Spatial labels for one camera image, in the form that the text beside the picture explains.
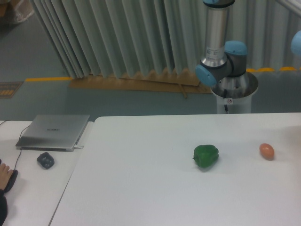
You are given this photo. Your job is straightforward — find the brown egg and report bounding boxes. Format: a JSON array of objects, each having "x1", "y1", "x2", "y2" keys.
[{"x1": 259, "y1": 143, "x2": 275, "y2": 160}]

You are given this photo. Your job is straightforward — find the black sleeved forearm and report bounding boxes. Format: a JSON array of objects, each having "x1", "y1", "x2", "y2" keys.
[{"x1": 0, "y1": 189, "x2": 8, "y2": 226}]

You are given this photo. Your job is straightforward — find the black computer mouse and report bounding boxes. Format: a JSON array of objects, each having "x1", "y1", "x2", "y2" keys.
[{"x1": 4, "y1": 169, "x2": 18, "y2": 193}]

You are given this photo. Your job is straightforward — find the flat brown cardboard sheet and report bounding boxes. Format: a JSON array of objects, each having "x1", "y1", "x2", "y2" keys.
[{"x1": 69, "y1": 68, "x2": 212, "y2": 98}]

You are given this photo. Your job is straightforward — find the person's hand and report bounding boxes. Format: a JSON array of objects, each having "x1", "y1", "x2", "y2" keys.
[{"x1": 0, "y1": 163, "x2": 13, "y2": 190}]

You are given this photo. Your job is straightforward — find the silver closed laptop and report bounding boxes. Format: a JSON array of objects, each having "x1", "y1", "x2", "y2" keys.
[{"x1": 16, "y1": 114, "x2": 90, "y2": 152}]

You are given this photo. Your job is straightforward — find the black laptop cable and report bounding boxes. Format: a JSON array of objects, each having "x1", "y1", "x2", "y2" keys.
[{"x1": 0, "y1": 120, "x2": 35, "y2": 169}]

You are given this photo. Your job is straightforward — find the grey pleated curtain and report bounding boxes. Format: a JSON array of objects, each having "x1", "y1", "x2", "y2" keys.
[{"x1": 32, "y1": 0, "x2": 301, "y2": 78}]

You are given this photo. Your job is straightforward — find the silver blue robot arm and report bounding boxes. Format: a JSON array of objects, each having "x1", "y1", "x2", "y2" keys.
[{"x1": 195, "y1": 0, "x2": 301, "y2": 99}]

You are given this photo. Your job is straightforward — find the white usb plug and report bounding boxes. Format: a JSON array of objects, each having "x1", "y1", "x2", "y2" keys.
[{"x1": 74, "y1": 145, "x2": 84, "y2": 149}]

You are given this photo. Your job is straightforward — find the small black puck device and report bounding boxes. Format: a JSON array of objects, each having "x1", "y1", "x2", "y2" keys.
[{"x1": 37, "y1": 152, "x2": 55, "y2": 170}]

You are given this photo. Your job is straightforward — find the green bell pepper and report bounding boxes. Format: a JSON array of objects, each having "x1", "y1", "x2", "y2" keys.
[{"x1": 193, "y1": 145, "x2": 219, "y2": 168}]

